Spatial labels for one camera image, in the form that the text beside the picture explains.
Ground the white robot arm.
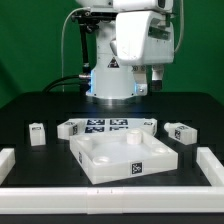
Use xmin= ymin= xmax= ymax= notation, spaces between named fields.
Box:
xmin=74 ymin=0 xmax=174 ymax=101

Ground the white square tabletop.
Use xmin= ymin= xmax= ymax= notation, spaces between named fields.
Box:
xmin=70 ymin=128 xmax=178 ymax=184

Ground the apriltag base sheet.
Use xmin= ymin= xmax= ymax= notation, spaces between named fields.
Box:
xmin=68 ymin=117 xmax=148 ymax=136

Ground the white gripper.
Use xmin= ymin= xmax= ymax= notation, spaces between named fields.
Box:
xmin=116 ymin=11 xmax=174 ymax=96

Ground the black cable bundle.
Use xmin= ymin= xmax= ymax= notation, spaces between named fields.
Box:
xmin=41 ymin=75 xmax=92 ymax=93

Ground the black camera on stand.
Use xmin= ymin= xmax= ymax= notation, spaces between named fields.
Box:
xmin=71 ymin=9 xmax=116 ymax=74

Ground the white camera cable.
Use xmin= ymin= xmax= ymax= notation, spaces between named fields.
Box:
xmin=60 ymin=7 xmax=92 ymax=93

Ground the white U-shaped obstacle fence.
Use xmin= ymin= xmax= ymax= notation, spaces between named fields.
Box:
xmin=0 ymin=147 xmax=224 ymax=214

